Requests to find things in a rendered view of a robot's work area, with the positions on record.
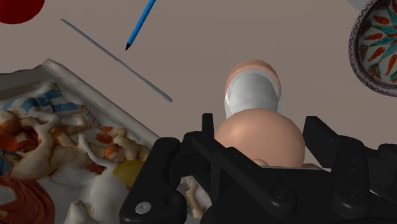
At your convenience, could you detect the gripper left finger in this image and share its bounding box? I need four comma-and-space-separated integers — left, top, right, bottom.
119, 113, 298, 224

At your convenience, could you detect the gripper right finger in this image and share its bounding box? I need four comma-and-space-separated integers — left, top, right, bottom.
302, 115, 397, 212

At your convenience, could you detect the peach and white doll figure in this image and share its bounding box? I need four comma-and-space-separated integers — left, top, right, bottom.
214, 59, 306, 169

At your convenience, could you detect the patterned ceramic bowl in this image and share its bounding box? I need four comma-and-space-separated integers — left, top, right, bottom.
348, 0, 397, 97

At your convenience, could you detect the thin grey stick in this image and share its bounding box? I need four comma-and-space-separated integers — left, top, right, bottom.
60, 18, 174, 104

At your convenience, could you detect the white tray with food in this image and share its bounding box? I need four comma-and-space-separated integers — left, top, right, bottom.
0, 58, 213, 224

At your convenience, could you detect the blue pencil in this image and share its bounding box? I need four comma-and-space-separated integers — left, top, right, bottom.
125, 0, 157, 52

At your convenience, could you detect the red round object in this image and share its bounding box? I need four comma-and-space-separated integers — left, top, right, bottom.
0, 0, 46, 25

